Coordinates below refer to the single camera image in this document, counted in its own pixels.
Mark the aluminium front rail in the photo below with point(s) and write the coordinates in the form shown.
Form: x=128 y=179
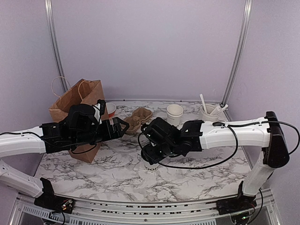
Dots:
x=94 y=212

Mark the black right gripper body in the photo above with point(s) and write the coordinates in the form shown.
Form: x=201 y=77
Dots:
x=156 y=157

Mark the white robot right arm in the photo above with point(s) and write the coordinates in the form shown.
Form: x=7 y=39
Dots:
x=165 y=140

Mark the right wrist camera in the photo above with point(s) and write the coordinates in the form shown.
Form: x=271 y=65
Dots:
x=146 y=130

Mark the right aluminium frame post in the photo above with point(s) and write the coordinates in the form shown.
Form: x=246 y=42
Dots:
x=239 y=51

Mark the white wrapped utensil packet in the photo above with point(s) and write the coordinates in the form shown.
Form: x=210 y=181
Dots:
x=222 y=107

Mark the orange white bowl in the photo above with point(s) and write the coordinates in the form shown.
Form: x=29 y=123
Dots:
x=111 y=109

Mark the left aluminium frame post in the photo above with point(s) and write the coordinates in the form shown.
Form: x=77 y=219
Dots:
x=55 y=46

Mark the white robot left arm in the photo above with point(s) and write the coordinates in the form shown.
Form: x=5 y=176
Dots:
x=82 y=126

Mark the white wrapped straw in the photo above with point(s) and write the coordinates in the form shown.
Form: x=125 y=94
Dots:
x=203 y=102

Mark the stack of white paper cups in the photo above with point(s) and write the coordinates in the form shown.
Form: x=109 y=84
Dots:
x=174 y=114

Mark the stacked cardboard cup carriers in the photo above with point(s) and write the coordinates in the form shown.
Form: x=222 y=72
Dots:
x=138 y=117

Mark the white paper coffee cup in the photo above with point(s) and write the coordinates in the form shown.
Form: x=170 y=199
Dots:
x=150 y=168

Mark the aluminium frame post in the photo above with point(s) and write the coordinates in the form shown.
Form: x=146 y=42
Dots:
x=55 y=46
x=239 y=51

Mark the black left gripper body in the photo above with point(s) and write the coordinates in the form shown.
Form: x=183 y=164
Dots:
x=106 y=134

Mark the brown paper bag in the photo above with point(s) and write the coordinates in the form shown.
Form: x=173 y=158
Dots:
x=83 y=92

